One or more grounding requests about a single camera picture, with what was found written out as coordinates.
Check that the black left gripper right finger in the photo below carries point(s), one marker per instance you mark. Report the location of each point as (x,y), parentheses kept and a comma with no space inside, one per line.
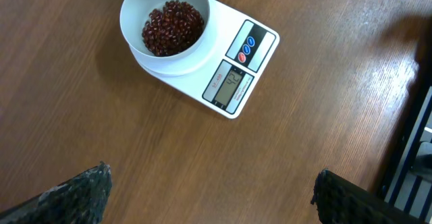
(339,201)

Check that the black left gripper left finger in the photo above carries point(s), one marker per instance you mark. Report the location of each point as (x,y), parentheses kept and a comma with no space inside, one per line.
(79,200)

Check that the white digital kitchen scale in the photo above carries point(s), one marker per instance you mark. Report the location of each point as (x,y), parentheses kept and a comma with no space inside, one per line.
(227,64)

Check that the white round bowl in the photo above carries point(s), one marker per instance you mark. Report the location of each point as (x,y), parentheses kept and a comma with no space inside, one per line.
(134,14)

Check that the red beans in bowl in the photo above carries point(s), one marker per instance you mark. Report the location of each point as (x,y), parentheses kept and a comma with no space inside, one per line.
(172,29)

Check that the black aluminium frame rail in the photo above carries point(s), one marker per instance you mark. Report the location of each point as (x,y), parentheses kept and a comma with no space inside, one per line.
(406,184)

